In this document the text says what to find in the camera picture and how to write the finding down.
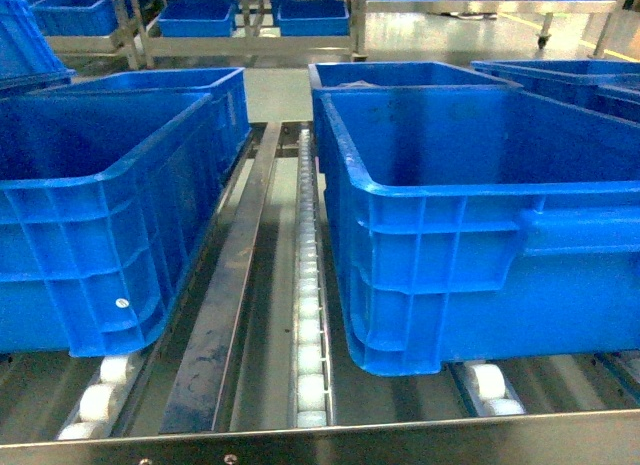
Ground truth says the steel shelf rack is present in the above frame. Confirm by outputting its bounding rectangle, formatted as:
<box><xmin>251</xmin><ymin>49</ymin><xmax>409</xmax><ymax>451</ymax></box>
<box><xmin>1</xmin><ymin>122</ymin><xmax>639</xmax><ymax>464</ymax></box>

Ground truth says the blue plastic bin front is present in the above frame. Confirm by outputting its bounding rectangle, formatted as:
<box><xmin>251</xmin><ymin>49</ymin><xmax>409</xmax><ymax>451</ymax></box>
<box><xmin>317</xmin><ymin>87</ymin><xmax>639</xmax><ymax>376</ymax></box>

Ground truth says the blue plastic bin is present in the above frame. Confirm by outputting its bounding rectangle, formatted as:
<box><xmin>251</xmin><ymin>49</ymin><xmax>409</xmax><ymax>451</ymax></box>
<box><xmin>1</xmin><ymin>92</ymin><xmax>220</xmax><ymax>357</ymax></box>
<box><xmin>317</xmin><ymin>87</ymin><xmax>639</xmax><ymax>376</ymax></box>

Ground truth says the blue bin behind left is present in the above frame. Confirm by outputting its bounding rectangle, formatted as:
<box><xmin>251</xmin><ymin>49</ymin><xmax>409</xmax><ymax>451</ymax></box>
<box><xmin>47</xmin><ymin>67</ymin><xmax>251</xmax><ymax>177</ymax></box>

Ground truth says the blue bin behind front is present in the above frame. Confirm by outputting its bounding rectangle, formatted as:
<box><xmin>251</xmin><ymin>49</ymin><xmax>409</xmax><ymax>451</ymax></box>
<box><xmin>309</xmin><ymin>61</ymin><xmax>519</xmax><ymax>90</ymax></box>

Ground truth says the distant blue bin right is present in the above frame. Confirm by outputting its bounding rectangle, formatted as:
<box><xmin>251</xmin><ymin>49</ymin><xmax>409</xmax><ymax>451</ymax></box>
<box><xmin>270</xmin><ymin>0</ymin><xmax>350</xmax><ymax>37</ymax></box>

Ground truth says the distant blue bin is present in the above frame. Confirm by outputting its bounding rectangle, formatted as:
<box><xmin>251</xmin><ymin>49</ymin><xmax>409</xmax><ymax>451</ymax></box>
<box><xmin>32</xmin><ymin>0</ymin><xmax>118</xmax><ymax>36</ymax></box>
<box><xmin>270</xmin><ymin>0</ymin><xmax>350</xmax><ymax>37</ymax></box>
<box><xmin>158</xmin><ymin>0</ymin><xmax>238</xmax><ymax>38</ymax></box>

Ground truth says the blue plastic bin left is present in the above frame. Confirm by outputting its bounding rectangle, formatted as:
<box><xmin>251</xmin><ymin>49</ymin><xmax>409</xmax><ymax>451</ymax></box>
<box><xmin>1</xmin><ymin>92</ymin><xmax>220</xmax><ymax>357</ymax></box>

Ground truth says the distant blue bin middle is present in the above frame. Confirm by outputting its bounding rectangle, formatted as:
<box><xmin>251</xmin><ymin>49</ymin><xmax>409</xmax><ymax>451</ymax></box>
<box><xmin>158</xmin><ymin>0</ymin><xmax>238</xmax><ymax>38</ymax></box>

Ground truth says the distant steel cart rack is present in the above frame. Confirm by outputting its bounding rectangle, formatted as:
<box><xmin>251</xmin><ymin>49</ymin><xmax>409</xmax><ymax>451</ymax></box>
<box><xmin>44</xmin><ymin>0</ymin><xmax>626</xmax><ymax>70</ymax></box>

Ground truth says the blue bin far right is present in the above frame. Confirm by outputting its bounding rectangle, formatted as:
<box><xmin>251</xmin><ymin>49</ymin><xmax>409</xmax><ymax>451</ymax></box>
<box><xmin>471</xmin><ymin>59</ymin><xmax>639</xmax><ymax>122</ymax></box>

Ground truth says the distant blue bin left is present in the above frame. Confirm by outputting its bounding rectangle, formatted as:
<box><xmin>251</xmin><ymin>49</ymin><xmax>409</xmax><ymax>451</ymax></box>
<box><xmin>32</xmin><ymin>0</ymin><xmax>118</xmax><ymax>36</ymax></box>

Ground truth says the tilted blue bin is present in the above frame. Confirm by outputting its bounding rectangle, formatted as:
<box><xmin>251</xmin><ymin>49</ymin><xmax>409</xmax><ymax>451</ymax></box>
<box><xmin>1</xmin><ymin>0</ymin><xmax>75</xmax><ymax>98</ymax></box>

